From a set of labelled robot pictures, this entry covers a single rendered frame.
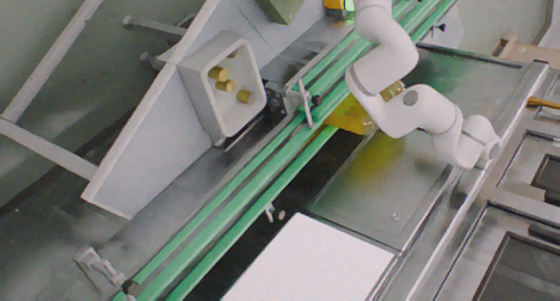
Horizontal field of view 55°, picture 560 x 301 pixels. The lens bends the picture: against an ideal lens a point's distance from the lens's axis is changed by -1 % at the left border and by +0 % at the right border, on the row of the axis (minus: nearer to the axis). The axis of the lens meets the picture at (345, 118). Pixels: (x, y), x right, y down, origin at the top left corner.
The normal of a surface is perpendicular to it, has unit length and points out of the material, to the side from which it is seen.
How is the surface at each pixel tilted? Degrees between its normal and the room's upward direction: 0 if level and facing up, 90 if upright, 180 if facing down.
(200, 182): 90
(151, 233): 90
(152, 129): 0
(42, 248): 90
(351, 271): 90
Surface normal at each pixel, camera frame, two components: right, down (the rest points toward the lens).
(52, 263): -0.15, -0.77
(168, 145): 0.83, 0.25
